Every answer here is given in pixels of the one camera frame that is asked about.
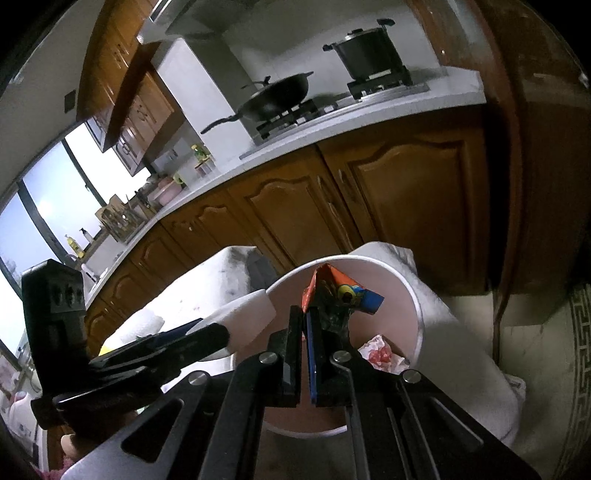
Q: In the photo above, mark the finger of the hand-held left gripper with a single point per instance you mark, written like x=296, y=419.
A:
x=175, y=329
x=203, y=341

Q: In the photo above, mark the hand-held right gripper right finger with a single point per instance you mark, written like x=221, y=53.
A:
x=313, y=360

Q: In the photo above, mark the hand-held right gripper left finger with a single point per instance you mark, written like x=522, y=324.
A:
x=294, y=355

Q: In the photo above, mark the orange and blue snack wrapper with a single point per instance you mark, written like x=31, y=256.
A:
x=332, y=281

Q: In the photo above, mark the white rimmed pink trash bin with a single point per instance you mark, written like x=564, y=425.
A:
x=401, y=295

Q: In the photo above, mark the white dotted tablecloth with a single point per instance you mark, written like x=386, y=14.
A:
x=194, y=286

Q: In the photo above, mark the white stool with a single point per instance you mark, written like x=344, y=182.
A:
x=244, y=318

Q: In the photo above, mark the red and white crumpled wrapper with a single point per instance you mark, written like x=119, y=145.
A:
x=381, y=353

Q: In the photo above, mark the yellow dish soap bottle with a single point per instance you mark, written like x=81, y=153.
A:
x=75, y=247

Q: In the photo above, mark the white pump bottle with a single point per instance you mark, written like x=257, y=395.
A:
x=86, y=235

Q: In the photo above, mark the kitchen window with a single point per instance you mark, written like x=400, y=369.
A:
x=46, y=194

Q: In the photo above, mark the pink basin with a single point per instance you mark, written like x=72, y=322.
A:
x=167, y=191

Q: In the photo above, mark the white cloth cover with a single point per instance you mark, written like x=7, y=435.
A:
x=461, y=350

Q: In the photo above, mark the wooden base cabinets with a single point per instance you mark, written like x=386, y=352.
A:
x=392, y=184

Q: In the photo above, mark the gas stove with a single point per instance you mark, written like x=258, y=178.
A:
x=332, y=108

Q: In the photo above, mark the black wok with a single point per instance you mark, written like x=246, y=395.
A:
x=277, y=94

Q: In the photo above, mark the white kitchen countertop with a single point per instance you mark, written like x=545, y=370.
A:
x=415, y=99

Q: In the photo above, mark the tall wooden glass door cabinet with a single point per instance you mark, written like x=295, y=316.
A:
x=531, y=138

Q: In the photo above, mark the steel range hood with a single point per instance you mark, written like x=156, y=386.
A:
x=184, y=18

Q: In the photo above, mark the black stockpot with lid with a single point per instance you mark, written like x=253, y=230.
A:
x=369, y=53

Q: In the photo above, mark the dark wall switch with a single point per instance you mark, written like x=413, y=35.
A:
x=69, y=101

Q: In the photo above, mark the wooden wall cabinets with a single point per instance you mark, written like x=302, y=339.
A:
x=124, y=69

